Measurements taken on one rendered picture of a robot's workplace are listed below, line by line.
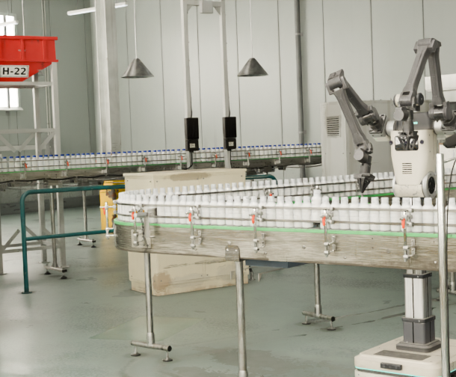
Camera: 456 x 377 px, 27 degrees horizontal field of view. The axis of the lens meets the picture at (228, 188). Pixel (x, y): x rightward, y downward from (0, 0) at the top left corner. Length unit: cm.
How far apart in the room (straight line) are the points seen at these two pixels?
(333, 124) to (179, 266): 299
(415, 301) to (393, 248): 78
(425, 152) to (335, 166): 596
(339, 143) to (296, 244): 619
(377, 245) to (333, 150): 652
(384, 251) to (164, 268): 468
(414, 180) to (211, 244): 119
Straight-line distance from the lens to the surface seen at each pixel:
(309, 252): 495
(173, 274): 919
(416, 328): 542
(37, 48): 1158
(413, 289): 540
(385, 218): 472
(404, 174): 532
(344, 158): 1106
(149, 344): 655
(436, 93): 513
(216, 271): 945
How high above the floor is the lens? 148
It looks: 3 degrees down
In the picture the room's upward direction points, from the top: 2 degrees counter-clockwise
